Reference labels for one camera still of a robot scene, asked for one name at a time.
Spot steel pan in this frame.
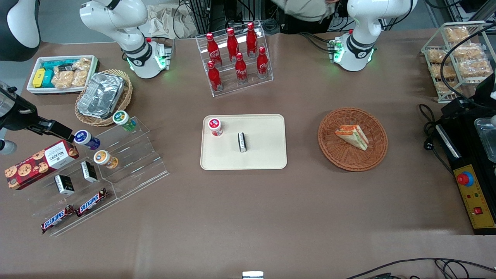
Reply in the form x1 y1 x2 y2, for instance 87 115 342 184
475 117 496 163

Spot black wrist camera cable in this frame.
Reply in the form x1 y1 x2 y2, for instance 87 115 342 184
441 21 496 105

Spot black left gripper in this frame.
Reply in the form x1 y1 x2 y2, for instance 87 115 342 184
442 72 496 117

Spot beige plastic tray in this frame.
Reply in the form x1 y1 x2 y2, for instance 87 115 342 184
200 114 288 171

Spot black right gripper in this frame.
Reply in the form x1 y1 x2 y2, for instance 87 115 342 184
0 87 74 142

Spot small can with green lid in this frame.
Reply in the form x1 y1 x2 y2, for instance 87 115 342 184
112 110 137 132

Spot wrapped rice cracker pack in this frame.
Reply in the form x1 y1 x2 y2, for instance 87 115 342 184
445 26 469 42
436 81 462 95
453 43 483 59
459 60 493 77
430 64 456 79
427 48 450 64

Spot clear acrylic bottle rack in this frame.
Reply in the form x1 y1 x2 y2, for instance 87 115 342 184
196 21 274 97

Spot oval tan wicker basket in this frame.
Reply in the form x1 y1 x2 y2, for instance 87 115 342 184
75 69 133 127

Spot red cola bottle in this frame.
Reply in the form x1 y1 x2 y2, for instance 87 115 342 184
226 28 240 62
207 61 222 92
205 33 222 66
257 46 269 79
235 53 248 84
246 22 258 59

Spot red cookie box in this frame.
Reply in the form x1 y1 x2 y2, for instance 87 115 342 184
5 139 79 190

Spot black base cable bundle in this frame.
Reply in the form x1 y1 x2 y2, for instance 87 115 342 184
298 32 338 53

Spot small can with orange body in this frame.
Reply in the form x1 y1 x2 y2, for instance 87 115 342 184
93 150 119 169

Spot black power cable with plug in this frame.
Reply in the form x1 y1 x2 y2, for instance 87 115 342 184
418 104 456 177

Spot white wire rack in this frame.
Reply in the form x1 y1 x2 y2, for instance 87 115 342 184
421 21 496 103

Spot black floor cable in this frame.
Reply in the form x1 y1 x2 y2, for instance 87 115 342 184
345 257 496 279

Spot small can with red lid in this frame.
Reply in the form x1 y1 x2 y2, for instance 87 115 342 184
208 117 224 137

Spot red emergency stop button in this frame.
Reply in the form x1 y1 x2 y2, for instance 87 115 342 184
456 171 474 187

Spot crumpled beige cloth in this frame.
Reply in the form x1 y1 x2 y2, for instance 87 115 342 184
139 4 198 39

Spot triangular sandwich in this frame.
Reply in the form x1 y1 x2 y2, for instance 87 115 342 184
334 124 369 151

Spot Snickers chocolate bar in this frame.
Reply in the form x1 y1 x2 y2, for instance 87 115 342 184
41 205 75 234
76 188 109 217

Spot clear bag of crackers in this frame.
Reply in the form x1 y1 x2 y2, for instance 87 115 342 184
72 58 92 87
52 71 74 89

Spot yellow control box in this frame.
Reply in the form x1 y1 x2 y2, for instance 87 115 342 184
453 165 496 230

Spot white rectangular bin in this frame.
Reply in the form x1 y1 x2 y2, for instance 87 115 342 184
26 55 99 96

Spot person behind table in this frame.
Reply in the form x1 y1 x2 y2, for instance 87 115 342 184
269 0 343 23

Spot aluminium foil container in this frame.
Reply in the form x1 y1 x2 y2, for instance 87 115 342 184
77 72 125 119

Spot black countertop machine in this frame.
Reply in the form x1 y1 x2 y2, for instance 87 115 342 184
436 114 496 235

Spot aluminium frame post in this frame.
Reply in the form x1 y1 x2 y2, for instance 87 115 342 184
192 0 212 34

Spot round brown wicker basket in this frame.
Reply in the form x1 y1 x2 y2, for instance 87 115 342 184
317 107 388 172

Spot small can with purple body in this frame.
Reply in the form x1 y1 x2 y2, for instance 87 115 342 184
74 130 101 151

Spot clear acrylic stepped shelf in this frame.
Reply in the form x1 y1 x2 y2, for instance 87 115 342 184
27 116 170 237

